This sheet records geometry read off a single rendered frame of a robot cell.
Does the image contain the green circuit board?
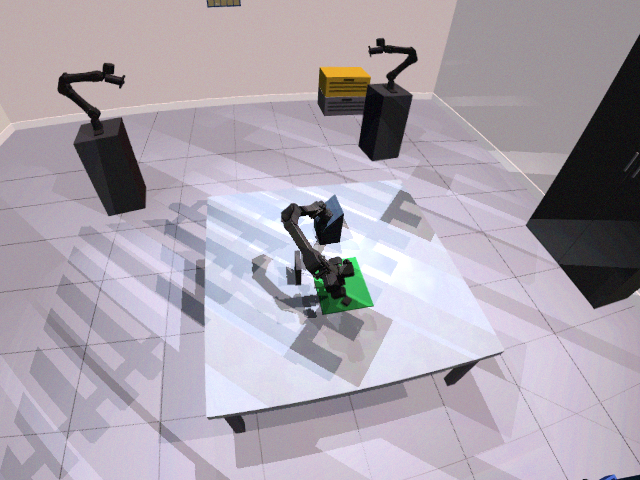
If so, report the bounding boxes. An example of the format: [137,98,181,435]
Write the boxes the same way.
[313,257,374,315]

